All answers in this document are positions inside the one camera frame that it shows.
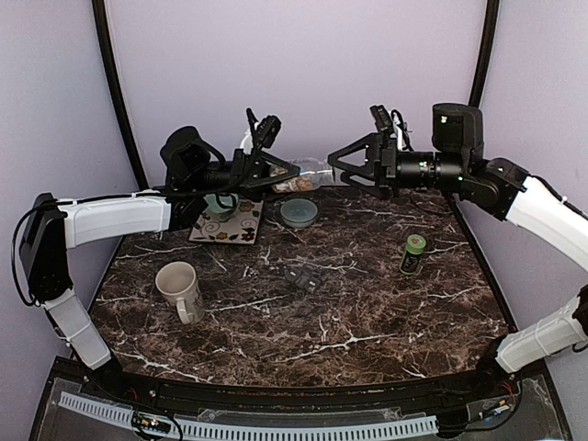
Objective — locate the square floral ceramic plate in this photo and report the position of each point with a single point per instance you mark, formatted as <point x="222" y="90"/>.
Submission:
<point x="236" y="222"/>

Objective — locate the clear bottle yellow capsules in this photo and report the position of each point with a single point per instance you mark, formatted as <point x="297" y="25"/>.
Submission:
<point x="313" y="174"/>

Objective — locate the black front rail base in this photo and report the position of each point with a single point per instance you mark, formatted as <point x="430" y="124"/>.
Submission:
<point x="523" y="407"/>

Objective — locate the light blue ribbed bowl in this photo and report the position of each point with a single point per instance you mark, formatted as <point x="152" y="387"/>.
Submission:
<point x="299" y="213"/>

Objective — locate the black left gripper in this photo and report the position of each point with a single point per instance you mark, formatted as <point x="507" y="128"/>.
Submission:
<point x="249" y="169"/>

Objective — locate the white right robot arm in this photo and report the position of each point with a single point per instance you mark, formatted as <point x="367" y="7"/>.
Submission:
<point x="508" y="192"/>

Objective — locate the green lid pill bottle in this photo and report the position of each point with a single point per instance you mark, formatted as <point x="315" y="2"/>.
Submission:
<point x="412" y="254"/>

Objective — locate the beige ceramic mug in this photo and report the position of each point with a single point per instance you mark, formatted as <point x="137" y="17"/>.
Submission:
<point x="177" y="282"/>

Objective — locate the small celadon bowl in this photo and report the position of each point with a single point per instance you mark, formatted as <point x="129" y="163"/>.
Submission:
<point x="222" y="204"/>

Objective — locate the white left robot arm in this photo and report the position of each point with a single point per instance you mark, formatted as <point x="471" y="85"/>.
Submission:
<point x="58" y="238"/>

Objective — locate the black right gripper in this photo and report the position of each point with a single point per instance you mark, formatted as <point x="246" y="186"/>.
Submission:
<point x="380" y="150"/>

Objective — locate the white slotted cable duct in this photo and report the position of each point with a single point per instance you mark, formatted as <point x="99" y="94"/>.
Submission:
<point x="225" y="425"/>

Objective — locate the clear weekly pill organizer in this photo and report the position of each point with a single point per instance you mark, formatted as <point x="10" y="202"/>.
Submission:
<point x="302" y="279"/>

